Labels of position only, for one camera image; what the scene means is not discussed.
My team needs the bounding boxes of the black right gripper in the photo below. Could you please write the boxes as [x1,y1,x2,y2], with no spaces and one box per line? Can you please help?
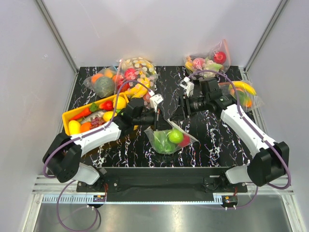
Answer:
[169,94,210,122]

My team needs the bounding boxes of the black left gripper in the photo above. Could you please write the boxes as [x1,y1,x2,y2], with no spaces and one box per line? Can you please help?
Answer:
[133,107,172,132]

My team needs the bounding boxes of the clear zip top bag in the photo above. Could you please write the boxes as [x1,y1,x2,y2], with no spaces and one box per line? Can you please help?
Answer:
[144,119,198,155]

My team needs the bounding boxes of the green fake apple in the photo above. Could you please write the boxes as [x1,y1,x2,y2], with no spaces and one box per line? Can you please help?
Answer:
[168,129,183,144]

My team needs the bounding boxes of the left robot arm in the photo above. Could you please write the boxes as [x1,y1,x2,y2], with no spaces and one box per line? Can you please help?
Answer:
[42,98,172,191]

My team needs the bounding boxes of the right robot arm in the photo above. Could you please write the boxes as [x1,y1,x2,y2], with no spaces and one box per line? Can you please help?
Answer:
[170,77,291,192]

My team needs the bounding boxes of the green fake lettuce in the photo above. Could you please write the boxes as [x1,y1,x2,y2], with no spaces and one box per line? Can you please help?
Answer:
[153,130,177,155]

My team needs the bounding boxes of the fake yellow banana bunch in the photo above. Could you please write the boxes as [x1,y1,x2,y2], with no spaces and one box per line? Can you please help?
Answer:
[124,78,150,98]

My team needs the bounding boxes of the yellow fake apple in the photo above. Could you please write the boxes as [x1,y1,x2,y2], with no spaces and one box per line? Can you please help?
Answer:
[112,96,126,110]

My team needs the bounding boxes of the yellow fake lemon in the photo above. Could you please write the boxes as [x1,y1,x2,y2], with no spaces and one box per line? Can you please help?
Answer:
[102,111,117,122]

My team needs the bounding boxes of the red wax apple fake fruit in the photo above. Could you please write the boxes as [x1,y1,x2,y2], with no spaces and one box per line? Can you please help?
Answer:
[99,100,113,111]

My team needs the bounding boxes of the grey fake fish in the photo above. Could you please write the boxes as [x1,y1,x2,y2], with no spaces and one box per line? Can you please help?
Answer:
[82,110,106,123]

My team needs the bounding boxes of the polka dot zip bag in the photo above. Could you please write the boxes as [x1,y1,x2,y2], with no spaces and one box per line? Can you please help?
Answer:
[113,57,158,104]

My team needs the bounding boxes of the purple fake grapes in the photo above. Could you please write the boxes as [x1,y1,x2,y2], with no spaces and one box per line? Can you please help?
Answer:
[90,117,105,130]

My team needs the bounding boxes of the far right dotted bag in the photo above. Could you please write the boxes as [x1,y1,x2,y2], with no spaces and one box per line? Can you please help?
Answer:
[185,56,224,80]

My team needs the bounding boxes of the orange fake carrot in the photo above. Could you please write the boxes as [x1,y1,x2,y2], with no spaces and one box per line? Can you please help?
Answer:
[70,103,98,121]

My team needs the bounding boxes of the clear bag with melon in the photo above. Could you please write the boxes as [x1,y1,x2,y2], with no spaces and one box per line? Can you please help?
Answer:
[83,66,117,98]

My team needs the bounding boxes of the right bag with banana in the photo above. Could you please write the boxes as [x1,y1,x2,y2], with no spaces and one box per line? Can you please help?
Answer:
[219,81,264,112]

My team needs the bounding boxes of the clear bag with red fruit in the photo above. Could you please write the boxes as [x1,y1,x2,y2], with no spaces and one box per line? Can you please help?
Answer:
[209,39,231,73]

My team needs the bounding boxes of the orange fake orange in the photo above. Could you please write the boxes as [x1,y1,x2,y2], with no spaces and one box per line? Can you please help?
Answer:
[80,122,92,133]

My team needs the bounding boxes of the yellow fake mango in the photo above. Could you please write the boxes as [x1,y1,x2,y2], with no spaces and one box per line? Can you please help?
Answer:
[68,120,81,135]

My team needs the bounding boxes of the yellow plastic tray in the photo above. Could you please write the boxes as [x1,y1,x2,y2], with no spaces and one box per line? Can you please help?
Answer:
[62,93,129,138]

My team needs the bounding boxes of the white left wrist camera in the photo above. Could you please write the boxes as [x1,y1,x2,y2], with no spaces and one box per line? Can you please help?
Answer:
[150,94,163,112]

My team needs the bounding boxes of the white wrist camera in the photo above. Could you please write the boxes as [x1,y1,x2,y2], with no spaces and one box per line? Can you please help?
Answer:
[150,94,163,112]
[180,77,194,97]

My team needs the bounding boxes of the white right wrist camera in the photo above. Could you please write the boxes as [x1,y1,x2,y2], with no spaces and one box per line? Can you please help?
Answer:
[180,77,194,97]

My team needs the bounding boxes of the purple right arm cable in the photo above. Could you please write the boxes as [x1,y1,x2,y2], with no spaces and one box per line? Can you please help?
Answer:
[187,70,292,210]

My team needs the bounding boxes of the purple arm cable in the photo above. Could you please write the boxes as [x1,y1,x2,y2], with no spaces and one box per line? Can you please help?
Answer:
[187,70,292,210]
[42,80,155,231]

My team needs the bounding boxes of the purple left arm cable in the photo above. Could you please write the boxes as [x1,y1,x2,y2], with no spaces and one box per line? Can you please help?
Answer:
[42,80,155,231]

